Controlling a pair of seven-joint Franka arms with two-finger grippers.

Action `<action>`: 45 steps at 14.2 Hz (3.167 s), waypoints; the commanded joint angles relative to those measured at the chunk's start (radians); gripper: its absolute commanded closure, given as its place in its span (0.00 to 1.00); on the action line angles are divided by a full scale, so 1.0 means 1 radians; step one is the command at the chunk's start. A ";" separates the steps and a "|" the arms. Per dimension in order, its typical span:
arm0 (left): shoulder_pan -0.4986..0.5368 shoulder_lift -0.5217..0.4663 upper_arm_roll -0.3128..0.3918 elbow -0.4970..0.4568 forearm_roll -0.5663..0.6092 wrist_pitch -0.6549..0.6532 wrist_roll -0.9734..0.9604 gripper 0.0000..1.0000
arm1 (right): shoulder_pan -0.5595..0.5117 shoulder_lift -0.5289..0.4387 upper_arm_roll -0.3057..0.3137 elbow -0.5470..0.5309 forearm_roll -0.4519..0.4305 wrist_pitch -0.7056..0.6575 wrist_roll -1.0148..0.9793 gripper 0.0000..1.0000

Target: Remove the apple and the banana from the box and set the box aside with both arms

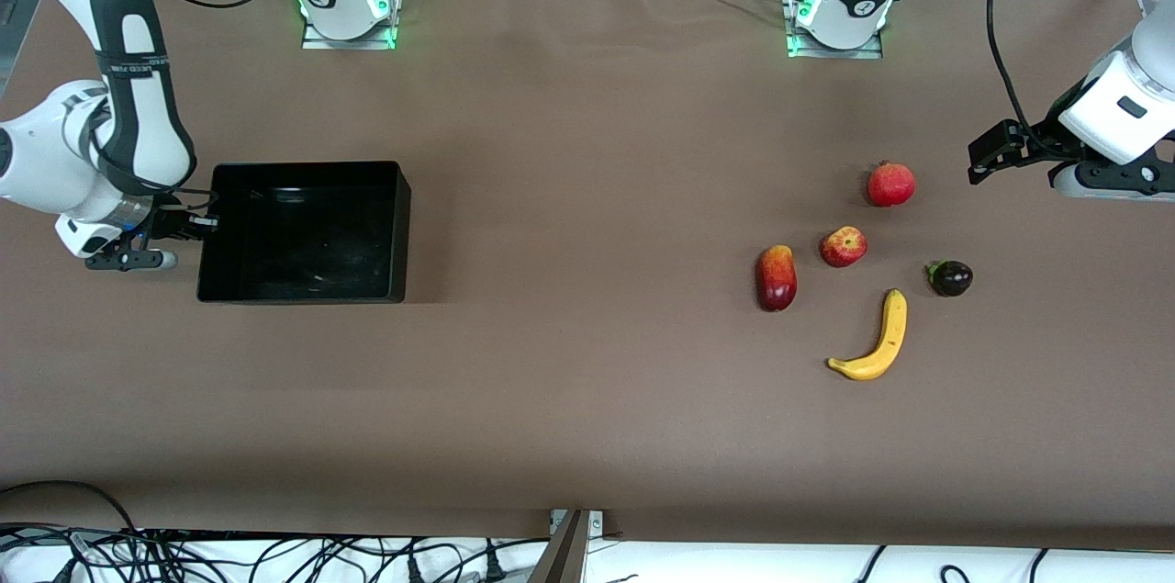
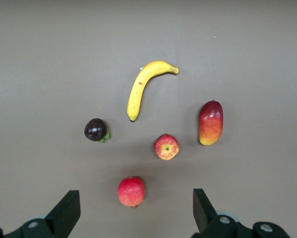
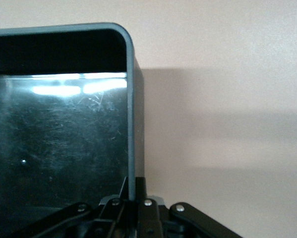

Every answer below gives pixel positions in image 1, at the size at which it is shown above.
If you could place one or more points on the dark purple eggplant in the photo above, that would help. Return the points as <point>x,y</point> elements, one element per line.
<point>953,278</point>

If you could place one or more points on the silver metal bracket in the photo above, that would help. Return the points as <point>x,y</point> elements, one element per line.
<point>595,523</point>

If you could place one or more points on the red yellow apple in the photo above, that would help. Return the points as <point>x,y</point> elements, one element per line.
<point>843,247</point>

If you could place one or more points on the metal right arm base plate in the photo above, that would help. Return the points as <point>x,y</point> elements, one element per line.
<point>349,44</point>

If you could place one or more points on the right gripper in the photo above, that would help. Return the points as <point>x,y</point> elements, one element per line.
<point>168,223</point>

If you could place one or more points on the dark grey metal post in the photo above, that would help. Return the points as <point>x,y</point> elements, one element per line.
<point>562,560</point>

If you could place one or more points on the yellow banana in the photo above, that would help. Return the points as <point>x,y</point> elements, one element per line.
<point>890,335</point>

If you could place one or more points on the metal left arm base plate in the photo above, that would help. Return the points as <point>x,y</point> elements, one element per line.
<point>835,53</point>

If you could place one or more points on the black rectangular plastic box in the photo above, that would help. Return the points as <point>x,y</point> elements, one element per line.
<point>303,243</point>

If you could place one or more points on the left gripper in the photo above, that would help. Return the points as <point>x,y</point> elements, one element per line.
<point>1039,145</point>

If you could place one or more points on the red elongated mango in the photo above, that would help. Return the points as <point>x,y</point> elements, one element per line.
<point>776,280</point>

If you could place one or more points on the red pomegranate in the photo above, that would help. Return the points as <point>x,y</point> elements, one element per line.
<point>890,185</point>

